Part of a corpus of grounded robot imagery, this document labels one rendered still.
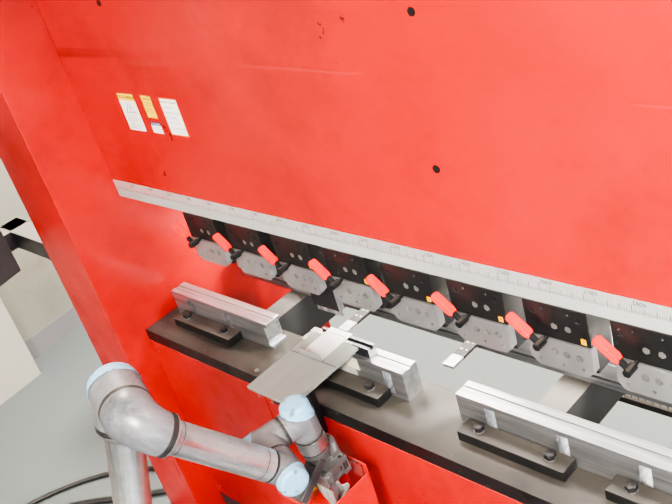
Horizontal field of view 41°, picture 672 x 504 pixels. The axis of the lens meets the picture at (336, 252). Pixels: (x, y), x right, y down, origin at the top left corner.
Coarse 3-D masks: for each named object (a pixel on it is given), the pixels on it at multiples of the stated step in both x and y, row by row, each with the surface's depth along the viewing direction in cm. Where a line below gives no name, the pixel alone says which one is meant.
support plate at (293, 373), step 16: (288, 352) 253; (336, 352) 247; (352, 352) 245; (272, 368) 248; (288, 368) 246; (304, 368) 244; (320, 368) 243; (336, 368) 242; (256, 384) 244; (272, 384) 242; (288, 384) 240; (304, 384) 238
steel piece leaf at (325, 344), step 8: (320, 336) 255; (328, 336) 254; (336, 336) 253; (312, 344) 253; (320, 344) 252; (328, 344) 251; (336, 344) 250; (304, 352) 249; (312, 352) 246; (320, 352) 248; (328, 352) 248; (320, 360) 245
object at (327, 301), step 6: (312, 294) 249; (324, 294) 245; (330, 294) 243; (318, 300) 249; (324, 300) 247; (330, 300) 245; (336, 300) 243; (318, 306) 252; (324, 306) 248; (330, 306) 246; (336, 306) 244; (342, 306) 245; (336, 312) 248; (342, 312) 245
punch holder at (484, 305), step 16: (448, 288) 201; (464, 288) 197; (480, 288) 194; (464, 304) 200; (480, 304) 197; (496, 304) 193; (512, 304) 194; (480, 320) 199; (496, 320) 196; (464, 336) 206; (480, 336) 202; (496, 336) 198; (512, 336) 196
